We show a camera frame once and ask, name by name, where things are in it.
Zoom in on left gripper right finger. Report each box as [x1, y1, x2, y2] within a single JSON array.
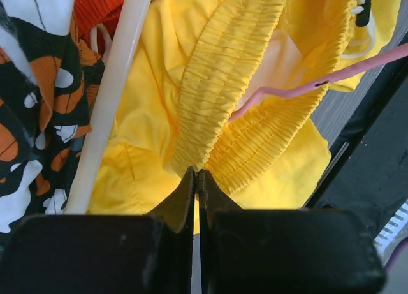
[[198, 170, 245, 293]]

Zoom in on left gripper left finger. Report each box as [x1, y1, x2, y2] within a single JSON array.
[[149, 167, 195, 293]]

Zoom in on yellow shorts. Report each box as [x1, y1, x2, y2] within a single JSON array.
[[87, 0, 401, 214]]

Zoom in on pink wire hanger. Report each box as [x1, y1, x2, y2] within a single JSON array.
[[229, 43, 407, 122]]

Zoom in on black orange white patterned shorts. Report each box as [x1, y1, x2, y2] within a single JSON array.
[[1, 0, 105, 238]]

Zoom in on orange shorts in basket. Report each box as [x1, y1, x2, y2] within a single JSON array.
[[74, 0, 124, 61]]

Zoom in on white laundry basket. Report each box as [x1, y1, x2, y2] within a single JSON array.
[[64, 0, 150, 215]]

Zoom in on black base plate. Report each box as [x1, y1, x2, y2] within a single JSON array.
[[305, 48, 408, 231]]

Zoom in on white slotted cable duct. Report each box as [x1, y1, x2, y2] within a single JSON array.
[[374, 201, 408, 265]]

